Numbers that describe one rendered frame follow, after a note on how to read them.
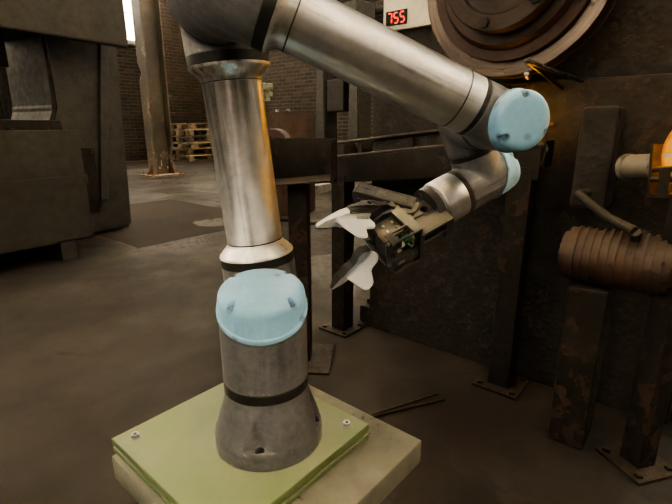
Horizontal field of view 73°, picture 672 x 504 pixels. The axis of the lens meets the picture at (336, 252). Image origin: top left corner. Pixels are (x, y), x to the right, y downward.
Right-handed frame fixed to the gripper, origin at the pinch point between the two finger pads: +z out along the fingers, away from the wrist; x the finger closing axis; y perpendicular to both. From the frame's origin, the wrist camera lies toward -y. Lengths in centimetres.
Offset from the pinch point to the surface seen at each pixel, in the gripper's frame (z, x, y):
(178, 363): 40, 78, -51
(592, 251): -57, 29, 12
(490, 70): -71, 14, -38
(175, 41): -155, 409, -1110
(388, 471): 7.2, 14.0, 27.1
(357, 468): 10.6, 13.7, 24.6
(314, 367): 3, 81, -25
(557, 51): -79, 7, -25
